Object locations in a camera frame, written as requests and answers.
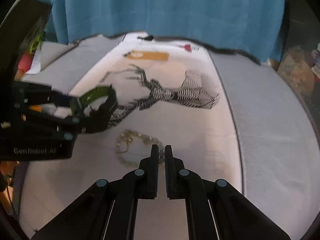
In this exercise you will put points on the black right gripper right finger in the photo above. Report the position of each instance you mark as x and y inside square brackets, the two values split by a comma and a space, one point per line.
[215, 209]

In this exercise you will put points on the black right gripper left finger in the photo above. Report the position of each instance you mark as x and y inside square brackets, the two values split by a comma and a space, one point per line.
[106, 210]

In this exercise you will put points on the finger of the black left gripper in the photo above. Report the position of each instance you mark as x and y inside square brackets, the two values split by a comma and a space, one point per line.
[28, 94]
[43, 124]

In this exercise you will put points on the green black smart watch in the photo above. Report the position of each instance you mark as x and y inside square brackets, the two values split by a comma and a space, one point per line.
[94, 120]

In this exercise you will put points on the red flower pot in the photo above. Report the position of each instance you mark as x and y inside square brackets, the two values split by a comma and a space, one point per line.
[25, 63]

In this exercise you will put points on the green potted plant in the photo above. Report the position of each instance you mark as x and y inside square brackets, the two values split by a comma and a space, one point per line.
[36, 43]

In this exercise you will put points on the grey felt table cloth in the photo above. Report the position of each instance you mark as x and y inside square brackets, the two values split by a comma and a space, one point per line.
[279, 151]

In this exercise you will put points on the white printed table runner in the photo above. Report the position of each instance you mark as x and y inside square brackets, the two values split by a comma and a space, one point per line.
[201, 133]

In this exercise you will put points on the blue curtain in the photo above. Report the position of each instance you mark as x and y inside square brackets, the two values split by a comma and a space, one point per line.
[249, 25]

